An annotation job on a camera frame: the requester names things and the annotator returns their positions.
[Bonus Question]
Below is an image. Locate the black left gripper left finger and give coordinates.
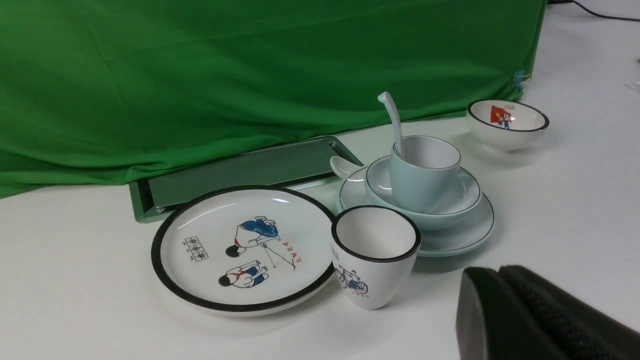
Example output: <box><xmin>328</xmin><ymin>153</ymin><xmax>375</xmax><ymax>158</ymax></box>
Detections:
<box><xmin>455</xmin><ymin>266</ymin><xmax>546</xmax><ymax>360</ymax></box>

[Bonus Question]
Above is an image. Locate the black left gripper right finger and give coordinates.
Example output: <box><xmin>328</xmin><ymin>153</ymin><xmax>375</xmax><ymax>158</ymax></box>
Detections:
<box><xmin>498</xmin><ymin>265</ymin><xmax>640</xmax><ymax>360</ymax></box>

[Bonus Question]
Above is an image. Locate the pale blue ceramic cup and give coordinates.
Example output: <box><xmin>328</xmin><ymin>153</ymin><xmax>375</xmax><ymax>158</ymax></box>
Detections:
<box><xmin>390</xmin><ymin>136</ymin><xmax>462</xmax><ymax>214</ymax></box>

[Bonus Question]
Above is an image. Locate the pale blue shallow bowl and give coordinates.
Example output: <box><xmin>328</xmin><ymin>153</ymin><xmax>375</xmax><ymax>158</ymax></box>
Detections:
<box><xmin>364</xmin><ymin>155</ymin><xmax>482</xmax><ymax>230</ymax></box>

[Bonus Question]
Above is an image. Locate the pale blue ceramic spoon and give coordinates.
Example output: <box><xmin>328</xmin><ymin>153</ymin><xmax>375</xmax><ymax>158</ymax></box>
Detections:
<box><xmin>377</xmin><ymin>91</ymin><xmax>403</xmax><ymax>157</ymax></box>

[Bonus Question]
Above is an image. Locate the pale blue round plate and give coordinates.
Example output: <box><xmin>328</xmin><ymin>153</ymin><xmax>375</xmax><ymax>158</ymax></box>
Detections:
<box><xmin>336</xmin><ymin>170</ymin><xmax>495</xmax><ymax>258</ymax></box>

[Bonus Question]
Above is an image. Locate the white cup with bicycle picture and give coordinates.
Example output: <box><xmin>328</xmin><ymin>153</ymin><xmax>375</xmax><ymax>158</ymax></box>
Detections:
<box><xmin>331</xmin><ymin>205</ymin><xmax>422</xmax><ymax>310</ymax></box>

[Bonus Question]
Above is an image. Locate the white bowl with red picture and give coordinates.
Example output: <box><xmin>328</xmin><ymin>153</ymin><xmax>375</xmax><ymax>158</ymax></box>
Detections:
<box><xmin>466</xmin><ymin>99</ymin><xmax>550</xmax><ymax>153</ymax></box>

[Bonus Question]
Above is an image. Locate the green rectangular tray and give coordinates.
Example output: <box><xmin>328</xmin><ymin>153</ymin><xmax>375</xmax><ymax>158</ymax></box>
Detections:
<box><xmin>129</xmin><ymin>136</ymin><xmax>362</xmax><ymax>224</ymax></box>

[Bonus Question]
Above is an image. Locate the blue binder clip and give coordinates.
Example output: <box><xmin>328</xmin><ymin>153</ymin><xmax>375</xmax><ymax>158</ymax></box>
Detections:
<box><xmin>512</xmin><ymin>69</ymin><xmax>531</xmax><ymax>90</ymax></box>

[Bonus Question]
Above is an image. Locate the white plate with cartoon figures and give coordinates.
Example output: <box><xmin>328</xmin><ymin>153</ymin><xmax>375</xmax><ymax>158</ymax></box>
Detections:
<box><xmin>150</xmin><ymin>186</ymin><xmax>336</xmax><ymax>317</ymax></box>

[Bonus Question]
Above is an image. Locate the green backdrop cloth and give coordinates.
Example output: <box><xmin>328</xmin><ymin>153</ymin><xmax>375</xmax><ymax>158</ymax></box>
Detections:
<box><xmin>0</xmin><ymin>0</ymin><xmax>547</xmax><ymax>198</ymax></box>

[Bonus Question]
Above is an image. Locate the black cable on table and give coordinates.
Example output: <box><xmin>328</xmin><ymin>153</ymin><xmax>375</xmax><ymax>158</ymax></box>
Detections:
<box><xmin>548</xmin><ymin>0</ymin><xmax>640</xmax><ymax>23</ymax></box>

